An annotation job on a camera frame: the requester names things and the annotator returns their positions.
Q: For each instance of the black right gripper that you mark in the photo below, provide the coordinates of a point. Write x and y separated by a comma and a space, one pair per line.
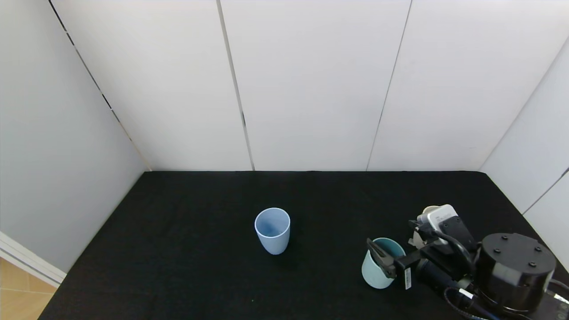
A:
405, 272

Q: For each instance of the teal plastic cup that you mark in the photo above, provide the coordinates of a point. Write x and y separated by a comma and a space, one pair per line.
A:
373, 275

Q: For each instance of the beige plastic cup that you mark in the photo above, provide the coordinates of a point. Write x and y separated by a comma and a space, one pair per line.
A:
430, 208

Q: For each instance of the light blue plastic cup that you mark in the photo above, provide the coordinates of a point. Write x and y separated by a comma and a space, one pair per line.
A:
272, 242

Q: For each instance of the white baseboard trim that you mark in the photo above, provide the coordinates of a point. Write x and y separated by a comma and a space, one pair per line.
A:
26, 262

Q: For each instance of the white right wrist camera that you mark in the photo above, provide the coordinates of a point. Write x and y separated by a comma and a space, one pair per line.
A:
444, 215

